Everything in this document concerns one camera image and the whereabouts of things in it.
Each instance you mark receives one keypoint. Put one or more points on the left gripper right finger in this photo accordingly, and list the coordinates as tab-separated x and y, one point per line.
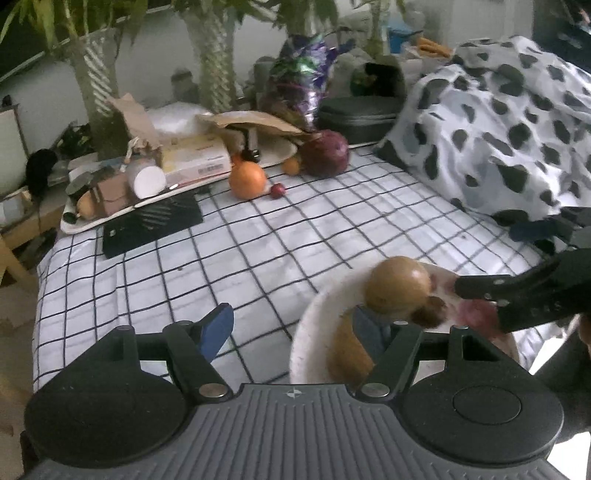
393	347

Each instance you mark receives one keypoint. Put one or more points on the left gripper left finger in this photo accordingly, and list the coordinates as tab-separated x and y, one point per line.
192	346

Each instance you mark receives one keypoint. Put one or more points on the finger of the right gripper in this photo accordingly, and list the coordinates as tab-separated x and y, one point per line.
553	290
571	226

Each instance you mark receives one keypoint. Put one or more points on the dark brown passion fruit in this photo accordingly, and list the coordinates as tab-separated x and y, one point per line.
432	315

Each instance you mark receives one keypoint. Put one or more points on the large brown mango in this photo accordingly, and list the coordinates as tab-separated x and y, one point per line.
347	360

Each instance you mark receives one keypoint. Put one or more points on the round yellow-brown mango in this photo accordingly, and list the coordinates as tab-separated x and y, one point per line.
397	287

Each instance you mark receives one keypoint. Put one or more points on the white ceramic plate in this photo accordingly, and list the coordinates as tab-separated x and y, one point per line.
308	355

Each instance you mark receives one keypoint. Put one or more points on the person's right hand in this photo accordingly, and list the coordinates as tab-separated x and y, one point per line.
584	331

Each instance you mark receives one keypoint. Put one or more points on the checkered white tablecloth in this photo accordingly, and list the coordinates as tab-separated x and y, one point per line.
266	258

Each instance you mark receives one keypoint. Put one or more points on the cow print blanket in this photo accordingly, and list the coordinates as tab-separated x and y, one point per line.
503	130

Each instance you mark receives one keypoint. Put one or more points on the black flat box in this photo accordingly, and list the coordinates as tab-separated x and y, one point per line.
150	223

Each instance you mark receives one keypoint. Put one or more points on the white cylinder jar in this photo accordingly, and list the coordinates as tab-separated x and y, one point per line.
145	178

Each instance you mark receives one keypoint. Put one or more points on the large orange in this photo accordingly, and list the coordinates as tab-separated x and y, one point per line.
247	180

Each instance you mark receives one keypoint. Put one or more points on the small brown cardboard box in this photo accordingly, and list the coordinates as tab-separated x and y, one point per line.
111	195

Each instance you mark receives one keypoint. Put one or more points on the small red cherry tomato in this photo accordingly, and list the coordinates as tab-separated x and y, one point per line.
277	191

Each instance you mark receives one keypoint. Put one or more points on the yellow white carton box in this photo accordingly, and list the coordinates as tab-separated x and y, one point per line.
193	159

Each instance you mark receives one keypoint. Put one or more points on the small orange tangerine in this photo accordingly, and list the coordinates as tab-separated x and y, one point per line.
291	166

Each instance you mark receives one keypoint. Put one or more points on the white serving tray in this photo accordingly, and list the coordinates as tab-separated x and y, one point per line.
273	151

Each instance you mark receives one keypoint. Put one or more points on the black zip case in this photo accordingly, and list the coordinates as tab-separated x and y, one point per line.
365	119

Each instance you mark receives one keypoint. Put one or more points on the white plastic bag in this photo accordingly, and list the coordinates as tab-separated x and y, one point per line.
180	120

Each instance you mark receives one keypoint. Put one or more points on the torn brown paper bag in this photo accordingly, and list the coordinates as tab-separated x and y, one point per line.
137	121

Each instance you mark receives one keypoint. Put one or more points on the purple snack bag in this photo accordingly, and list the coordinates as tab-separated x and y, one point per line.
298	80

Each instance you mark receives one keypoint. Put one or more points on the left glass vase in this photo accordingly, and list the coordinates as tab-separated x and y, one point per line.
93	58

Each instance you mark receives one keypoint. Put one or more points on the glass vase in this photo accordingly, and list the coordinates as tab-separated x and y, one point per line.
211	29
93	58

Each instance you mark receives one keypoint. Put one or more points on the middle glass vase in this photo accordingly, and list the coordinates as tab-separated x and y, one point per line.
211	29

